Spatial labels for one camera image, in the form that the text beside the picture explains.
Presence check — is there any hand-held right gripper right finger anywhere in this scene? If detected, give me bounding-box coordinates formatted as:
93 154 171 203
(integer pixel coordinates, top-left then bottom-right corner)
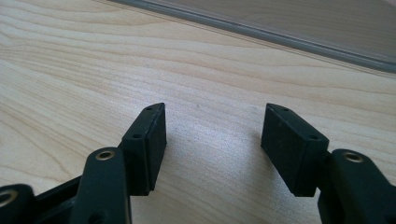
260 103 330 198

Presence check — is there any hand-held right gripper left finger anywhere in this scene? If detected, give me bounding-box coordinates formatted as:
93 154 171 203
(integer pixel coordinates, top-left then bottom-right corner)
120 102 168 197

